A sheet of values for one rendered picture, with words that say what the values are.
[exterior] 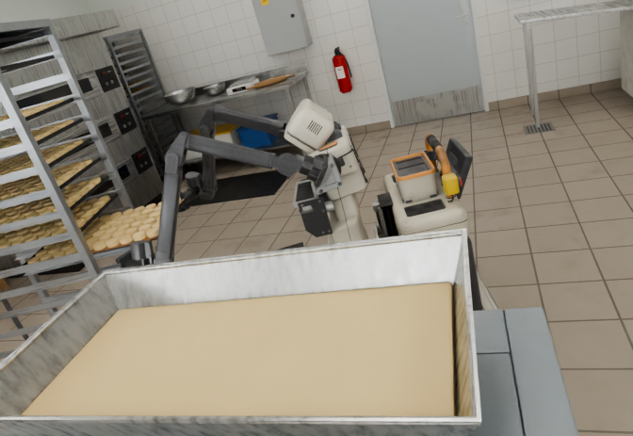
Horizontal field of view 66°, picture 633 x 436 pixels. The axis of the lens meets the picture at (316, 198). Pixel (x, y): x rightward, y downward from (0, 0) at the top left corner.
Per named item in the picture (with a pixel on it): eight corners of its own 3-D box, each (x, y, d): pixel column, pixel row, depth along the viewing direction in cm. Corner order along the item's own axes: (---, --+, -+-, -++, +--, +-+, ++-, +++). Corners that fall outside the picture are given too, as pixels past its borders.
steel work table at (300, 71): (168, 185, 604) (137, 109, 568) (195, 164, 666) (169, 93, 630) (311, 162, 539) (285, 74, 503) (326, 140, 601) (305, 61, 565)
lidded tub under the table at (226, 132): (208, 156, 586) (201, 137, 576) (225, 144, 626) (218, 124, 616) (236, 152, 573) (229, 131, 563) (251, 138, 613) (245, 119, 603)
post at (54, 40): (195, 346, 261) (49, 18, 198) (194, 349, 258) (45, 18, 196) (189, 347, 262) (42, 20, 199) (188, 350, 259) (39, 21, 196)
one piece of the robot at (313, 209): (340, 204, 218) (328, 159, 210) (343, 232, 192) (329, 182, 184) (305, 212, 219) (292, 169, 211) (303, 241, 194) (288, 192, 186)
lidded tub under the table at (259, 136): (242, 151, 570) (235, 130, 560) (255, 138, 610) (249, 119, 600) (271, 145, 558) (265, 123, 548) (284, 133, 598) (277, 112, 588)
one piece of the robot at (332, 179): (343, 180, 178) (331, 153, 174) (343, 185, 173) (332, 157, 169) (317, 190, 179) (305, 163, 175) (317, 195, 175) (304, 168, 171)
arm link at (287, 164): (170, 125, 162) (175, 126, 172) (162, 165, 163) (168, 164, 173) (301, 155, 168) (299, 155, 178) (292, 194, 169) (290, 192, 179)
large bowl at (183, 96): (161, 110, 577) (156, 99, 572) (178, 102, 611) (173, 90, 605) (189, 104, 564) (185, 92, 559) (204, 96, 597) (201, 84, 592)
